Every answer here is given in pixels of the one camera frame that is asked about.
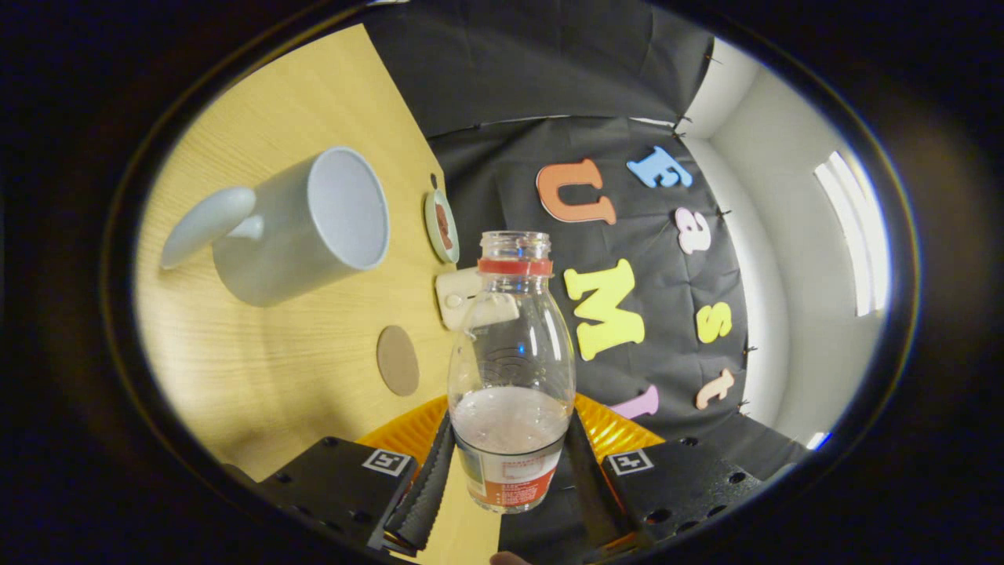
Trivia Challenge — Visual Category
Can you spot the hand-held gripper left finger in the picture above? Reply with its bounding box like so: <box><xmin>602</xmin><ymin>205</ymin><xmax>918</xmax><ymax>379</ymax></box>
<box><xmin>257</xmin><ymin>394</ymin><xmax>457</xmax><ymax>555</ymax></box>

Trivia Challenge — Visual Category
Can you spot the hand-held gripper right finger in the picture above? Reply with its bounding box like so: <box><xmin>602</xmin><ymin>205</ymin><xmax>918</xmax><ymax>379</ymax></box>
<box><xmin>563</xmin><ymin>392</ymin><xmax>765</xmax><ymax>555</ymax></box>

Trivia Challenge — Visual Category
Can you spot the round brown coaster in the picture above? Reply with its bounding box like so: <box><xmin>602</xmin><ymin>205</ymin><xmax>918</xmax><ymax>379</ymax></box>
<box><xmin>376</xmin><ymin>325</ymin><xmax>420</xmax><ymax>397</ymax></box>

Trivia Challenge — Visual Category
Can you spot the clear juice bottle red label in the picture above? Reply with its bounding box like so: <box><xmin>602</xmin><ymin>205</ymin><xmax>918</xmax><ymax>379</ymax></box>
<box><xmin>447</xmin><ymin>231</ymin><xmax>577</xmax><ymax>515</ymax></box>

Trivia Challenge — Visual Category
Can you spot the white cup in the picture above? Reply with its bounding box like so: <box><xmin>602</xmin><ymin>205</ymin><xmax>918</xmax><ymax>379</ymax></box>
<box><xmin>161</xmin><ymin>146</ymin><xmax>391</xmax><ymax>308</ymax></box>

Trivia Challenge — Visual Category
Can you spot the wooden table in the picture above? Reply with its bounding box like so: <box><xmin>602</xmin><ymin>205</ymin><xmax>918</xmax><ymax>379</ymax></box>
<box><xmin>133</xmin><ymin>24</ymin><xmax>503</xmax><ymax>565</ymax></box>

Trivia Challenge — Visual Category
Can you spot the white toaster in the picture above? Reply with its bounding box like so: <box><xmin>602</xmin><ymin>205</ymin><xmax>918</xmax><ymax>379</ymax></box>
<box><xmin>435</xmin><ymin>267</ymin><xmax>520</xmax><ymax>330</ymax></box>

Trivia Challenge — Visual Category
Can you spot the small green plate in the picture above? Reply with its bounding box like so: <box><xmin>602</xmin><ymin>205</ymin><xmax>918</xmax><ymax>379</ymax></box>
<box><xmin>424</xmin><ymin>188</ymin><xmax>460</xmax><ymax>264</ymax></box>

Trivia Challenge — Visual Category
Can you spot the long ceiling light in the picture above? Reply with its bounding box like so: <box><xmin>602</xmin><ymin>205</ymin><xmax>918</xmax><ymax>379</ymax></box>
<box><xmin>813</xmin><ymin>151</ymin><xmax>891</xmax><ymax>318</ymax></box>

